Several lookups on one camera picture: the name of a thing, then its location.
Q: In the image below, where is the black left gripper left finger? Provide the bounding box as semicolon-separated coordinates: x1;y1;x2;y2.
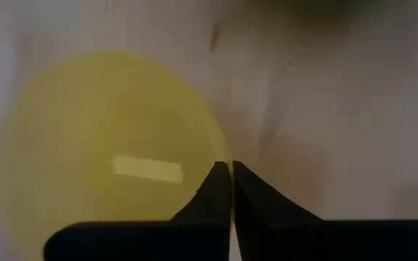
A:
44;161;232;261

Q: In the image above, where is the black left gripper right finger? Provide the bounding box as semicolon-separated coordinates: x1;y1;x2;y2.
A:
232;160;418;261

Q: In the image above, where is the small yellow plastic bowl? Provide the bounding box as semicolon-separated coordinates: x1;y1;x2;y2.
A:
0;49;236;261

